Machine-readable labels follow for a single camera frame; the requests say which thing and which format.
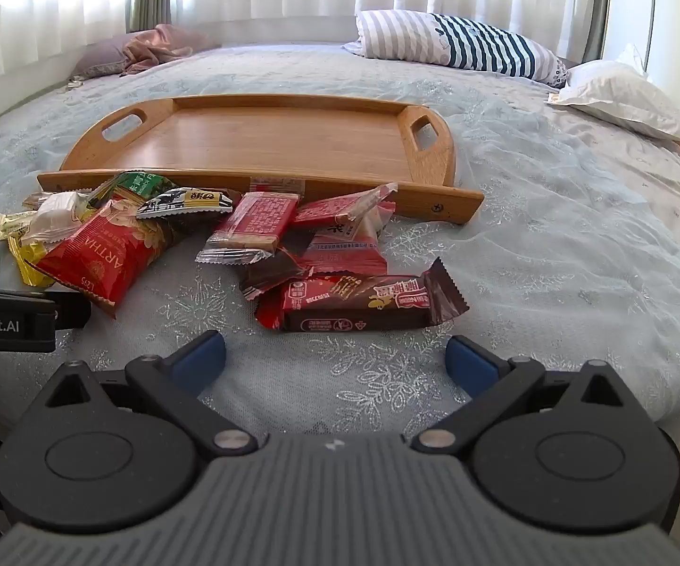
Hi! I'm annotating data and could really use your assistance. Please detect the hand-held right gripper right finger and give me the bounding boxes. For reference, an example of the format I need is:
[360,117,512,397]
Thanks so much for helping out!
[411,336,636,458]

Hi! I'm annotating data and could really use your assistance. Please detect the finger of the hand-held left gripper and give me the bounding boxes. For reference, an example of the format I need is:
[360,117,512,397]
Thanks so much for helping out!
[52,293,92,330]

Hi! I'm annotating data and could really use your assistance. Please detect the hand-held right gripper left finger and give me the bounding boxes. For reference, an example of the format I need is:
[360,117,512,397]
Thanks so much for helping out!
[39,331,258,458]

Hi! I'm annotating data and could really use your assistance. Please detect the large red snack bag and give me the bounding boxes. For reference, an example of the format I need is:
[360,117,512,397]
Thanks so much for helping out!
[30,200,184,319]

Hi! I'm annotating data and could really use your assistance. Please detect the gold snack packet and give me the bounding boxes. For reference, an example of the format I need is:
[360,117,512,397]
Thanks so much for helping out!
[0,211,37,242]

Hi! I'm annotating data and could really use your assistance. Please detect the white translucent snack packet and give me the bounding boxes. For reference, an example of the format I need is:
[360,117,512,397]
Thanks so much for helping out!
[22,190,90,245]

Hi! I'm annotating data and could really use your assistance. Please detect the red brown chocolate bar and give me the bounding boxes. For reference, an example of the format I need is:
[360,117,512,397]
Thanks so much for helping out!
[256,256,471,334]

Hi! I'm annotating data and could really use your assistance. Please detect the green snack packet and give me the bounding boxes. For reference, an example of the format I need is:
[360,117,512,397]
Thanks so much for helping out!
[83,170,179,207]

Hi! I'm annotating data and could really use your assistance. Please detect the red wafer packet clear ends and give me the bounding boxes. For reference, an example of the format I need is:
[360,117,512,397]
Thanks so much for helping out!
[194,191,299,265]

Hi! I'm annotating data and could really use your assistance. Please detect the black white yellow snack packet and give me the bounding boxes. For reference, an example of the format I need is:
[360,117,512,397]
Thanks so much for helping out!
[136,187,235,222]

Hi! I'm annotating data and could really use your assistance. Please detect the small red snack packet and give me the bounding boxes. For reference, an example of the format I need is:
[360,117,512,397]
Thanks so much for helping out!
[301,230,391,278]

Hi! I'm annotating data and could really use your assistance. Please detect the red white printed snack packet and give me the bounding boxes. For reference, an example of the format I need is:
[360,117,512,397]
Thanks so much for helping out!
[290,183,398,242]

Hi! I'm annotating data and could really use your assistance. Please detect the wooden tray with handles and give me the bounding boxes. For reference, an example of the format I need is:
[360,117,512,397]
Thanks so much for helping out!
[36,93,485,225]

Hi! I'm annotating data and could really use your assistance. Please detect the light blue bedspread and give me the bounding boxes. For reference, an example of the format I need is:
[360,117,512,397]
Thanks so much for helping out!
[0,41,680,443]

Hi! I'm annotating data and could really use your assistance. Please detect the purple pillow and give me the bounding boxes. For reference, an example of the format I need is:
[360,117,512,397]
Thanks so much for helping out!
[69,32,141,80]

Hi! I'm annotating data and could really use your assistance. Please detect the pink cloth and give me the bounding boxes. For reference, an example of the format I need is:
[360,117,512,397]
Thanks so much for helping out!
[119,24,223,76]

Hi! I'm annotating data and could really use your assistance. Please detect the white pillow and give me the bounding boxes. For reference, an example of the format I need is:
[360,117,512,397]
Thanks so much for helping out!
[545,44,680,142]

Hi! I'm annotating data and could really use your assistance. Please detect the striped pillow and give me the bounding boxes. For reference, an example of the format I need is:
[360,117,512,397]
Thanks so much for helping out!
[341,10,571,86]

